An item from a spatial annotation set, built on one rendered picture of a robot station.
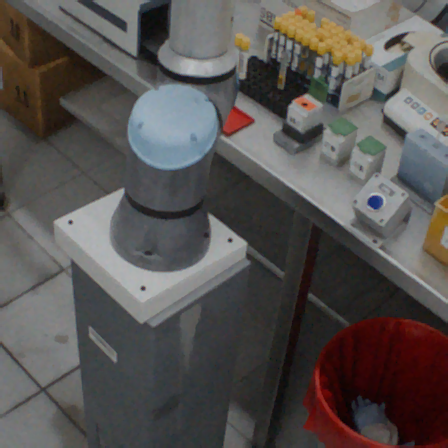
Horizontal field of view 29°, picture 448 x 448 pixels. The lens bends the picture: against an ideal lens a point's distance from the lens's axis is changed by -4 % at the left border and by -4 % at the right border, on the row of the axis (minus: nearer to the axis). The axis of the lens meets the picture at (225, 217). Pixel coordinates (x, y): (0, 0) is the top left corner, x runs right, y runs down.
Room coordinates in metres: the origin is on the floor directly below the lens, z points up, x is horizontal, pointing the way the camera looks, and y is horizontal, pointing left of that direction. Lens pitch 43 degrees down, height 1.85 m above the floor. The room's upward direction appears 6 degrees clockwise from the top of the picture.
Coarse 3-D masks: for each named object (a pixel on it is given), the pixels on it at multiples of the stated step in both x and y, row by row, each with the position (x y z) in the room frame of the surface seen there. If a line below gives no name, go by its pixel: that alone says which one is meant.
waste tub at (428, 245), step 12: (444, 204) 1.02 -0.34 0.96; (432, 216) 1.00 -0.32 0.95; (444, 216) 0.99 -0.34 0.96; (432, 228) 1.00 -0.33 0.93; (444, 228) 0.99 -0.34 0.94; (432, 240) 0.99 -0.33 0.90; (444, 240) 0.98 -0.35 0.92; (432, 252) 0.99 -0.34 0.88; (444, 252) 0.98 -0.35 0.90; (444, 264) 0.97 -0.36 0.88
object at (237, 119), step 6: (234, 108) 1.31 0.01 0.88; (234, 114) 1.30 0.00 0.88; (240, 114) 1.30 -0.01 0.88; (246, 114) 1.30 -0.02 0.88; (228, 120) 1.28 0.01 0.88; (234, 120) 1.28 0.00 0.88; (240, 120) 1.28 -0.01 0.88; (246, 120) 1.29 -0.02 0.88; (252, 120) 1.28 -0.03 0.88; (228, 126) 1.26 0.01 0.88; (234, 126) 1.26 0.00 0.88; (240, 126) 1.26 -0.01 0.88; (246, 126) 1.27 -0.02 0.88; (228, 132) 1.24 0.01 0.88; (234, 132) 1.25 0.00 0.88
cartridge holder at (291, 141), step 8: (288, 128) 1.24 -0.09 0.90; (312, 128) 1.24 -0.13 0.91; (320, 128) 1.25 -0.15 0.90; (280, 136) 1.23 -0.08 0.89; (288, 136) 1.24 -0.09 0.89; (296, 136) 1.23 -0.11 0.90; (304, 136) 1.22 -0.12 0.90; (312, 136) 1.24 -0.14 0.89; (320, 136) 1.25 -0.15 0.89; (288, 144) 1.22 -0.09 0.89; (296, 144) 1.22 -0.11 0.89; (304, 144) 1.22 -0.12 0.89
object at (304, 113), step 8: (304, 96) 1.28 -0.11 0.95; (296, 104) 1.25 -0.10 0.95; (304, 104) 1.26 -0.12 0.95; (312, 104) 1.25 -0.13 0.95; (320, 104) 1.26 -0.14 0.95; (288, 112) 1.25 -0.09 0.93; (296, 112) 1.24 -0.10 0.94; (304, 112) 1.24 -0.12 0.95; (312, 112) 1.24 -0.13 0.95; (320, 112) 1.25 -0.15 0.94; (288, 120) 1.25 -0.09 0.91; (296, 120) 1.24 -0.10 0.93; (304, 120) 1.23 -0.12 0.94; (312, 120) 1.24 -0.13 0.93; (296, 128) 1.23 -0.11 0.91; (304, 128) 1.23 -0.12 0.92
